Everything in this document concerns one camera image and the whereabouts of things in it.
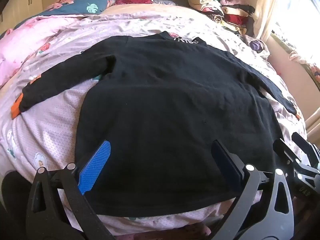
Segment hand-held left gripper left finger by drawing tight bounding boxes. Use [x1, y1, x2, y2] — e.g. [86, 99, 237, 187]
[26, 140, 116, 240]

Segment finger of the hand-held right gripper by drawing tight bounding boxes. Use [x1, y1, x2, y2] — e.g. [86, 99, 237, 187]
[292, 132, 313, 156]
[273, 138, 304, 173]

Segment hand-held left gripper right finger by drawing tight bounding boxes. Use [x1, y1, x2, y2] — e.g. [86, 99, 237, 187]
[211, 140, 294, 240]

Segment black sweater with orange cuffs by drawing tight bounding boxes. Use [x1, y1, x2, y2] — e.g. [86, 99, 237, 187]
[10, 31, 304, 218]

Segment clothes on windowsill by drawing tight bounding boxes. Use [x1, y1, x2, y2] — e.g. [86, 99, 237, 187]
[271, 22, 320, 82]

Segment pile of folded clothes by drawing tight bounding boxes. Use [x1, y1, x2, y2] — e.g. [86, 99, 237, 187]
[187, 0, 257, 37]

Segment pink strawberry print quilt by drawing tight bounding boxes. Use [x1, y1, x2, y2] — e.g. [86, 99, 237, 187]
[0, 11, 308, 240]

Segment purple cloth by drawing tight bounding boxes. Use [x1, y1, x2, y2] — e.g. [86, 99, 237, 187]
[250, 40, 263, 53]

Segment window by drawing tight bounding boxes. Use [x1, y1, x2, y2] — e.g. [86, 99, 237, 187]
[275, 0, 320, 55]

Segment cream curtain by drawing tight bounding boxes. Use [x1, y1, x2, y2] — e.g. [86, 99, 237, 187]
[255, 0, 299, 44]

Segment pink blanket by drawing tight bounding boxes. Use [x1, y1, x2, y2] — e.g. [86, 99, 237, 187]
[0, 15, 84, 88]

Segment beige blanket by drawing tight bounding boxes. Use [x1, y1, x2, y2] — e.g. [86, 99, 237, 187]
[100, 1, 200, 17]

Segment cream wardrobe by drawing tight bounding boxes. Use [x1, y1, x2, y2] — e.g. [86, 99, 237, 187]
[0, 0, 48, 29]

